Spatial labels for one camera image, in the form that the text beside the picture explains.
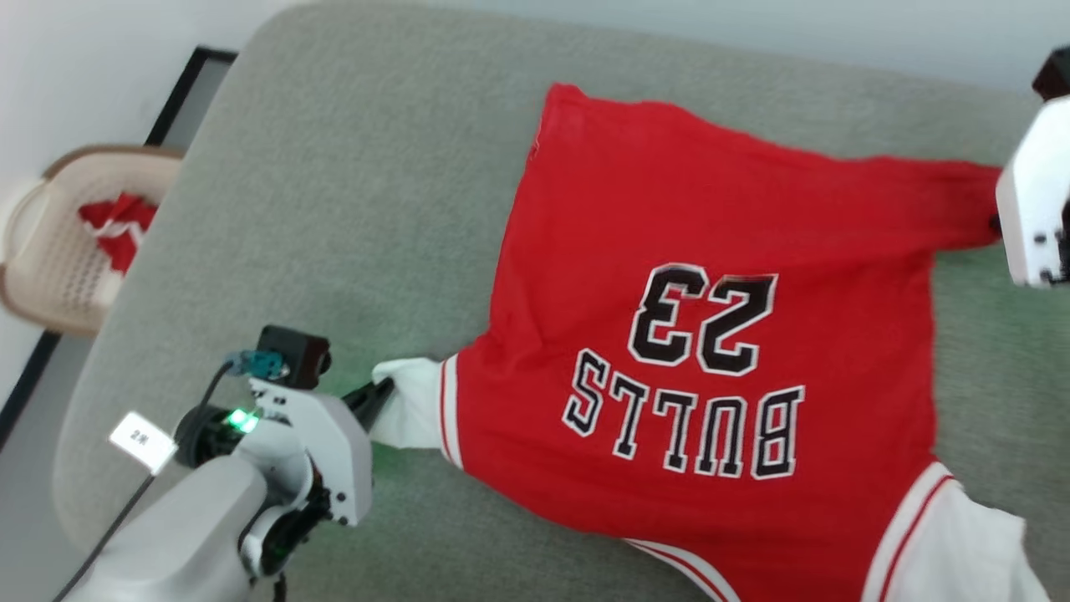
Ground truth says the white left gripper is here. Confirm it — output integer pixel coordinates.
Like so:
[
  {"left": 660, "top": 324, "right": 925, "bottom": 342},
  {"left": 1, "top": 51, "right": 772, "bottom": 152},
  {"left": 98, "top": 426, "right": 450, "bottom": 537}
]
[{"left": 239, "top": 376, "right": 396, "bottom": 579}]

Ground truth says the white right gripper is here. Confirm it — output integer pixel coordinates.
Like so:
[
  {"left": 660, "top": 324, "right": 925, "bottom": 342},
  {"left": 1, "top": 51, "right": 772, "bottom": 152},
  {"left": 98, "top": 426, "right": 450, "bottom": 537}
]
[{"left": 994, "top": 94, "right": 1070, "bottom": 289}]

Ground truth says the red white Bulls jersey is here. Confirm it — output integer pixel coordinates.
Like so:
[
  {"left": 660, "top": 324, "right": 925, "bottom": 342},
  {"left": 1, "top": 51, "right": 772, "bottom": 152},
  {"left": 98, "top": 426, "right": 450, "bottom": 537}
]
[{"left": 368, "top": 82, "right": 1052, "bottom": 602}]

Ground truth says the crumpled red white cloth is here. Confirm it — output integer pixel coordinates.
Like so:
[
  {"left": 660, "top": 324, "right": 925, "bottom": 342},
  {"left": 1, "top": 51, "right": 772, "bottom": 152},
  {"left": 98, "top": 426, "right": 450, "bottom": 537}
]
[{"left": 78, "top": 191, "right": 160, "bottom": 275}]

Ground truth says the beige plastic laundry basket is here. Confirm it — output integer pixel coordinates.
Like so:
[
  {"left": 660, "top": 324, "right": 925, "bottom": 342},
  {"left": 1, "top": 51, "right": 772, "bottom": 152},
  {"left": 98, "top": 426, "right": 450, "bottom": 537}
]
[{"left": 0, "top": 144, "right": 186, "bottom": 340}]

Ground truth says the black floor skirting strip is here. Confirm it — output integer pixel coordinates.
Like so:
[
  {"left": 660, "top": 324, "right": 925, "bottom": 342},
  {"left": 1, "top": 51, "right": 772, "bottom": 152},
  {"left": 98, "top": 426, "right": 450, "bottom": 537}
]
[{"left": 0, "top": 46, "right": 240, "bottom": 448}]

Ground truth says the teal left camera connector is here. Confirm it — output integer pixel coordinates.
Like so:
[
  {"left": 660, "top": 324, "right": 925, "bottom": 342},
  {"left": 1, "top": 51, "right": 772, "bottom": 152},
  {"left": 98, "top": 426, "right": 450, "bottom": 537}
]
[{"left": 224, "top": 349, "right": 290, "bottom": 380}]

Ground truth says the white cable label tag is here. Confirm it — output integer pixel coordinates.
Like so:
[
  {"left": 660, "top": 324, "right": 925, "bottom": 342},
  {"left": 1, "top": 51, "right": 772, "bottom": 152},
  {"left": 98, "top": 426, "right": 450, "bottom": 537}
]
[{"left": 108, "top": 411, "right": 179, "bottom": 477}]

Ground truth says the black left camera cable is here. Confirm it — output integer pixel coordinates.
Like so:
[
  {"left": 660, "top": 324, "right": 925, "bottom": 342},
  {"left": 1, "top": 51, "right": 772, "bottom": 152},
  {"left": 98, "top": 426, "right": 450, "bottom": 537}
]
[{"left": 48, "top": 360, "right": 237, "bottom": 602}]

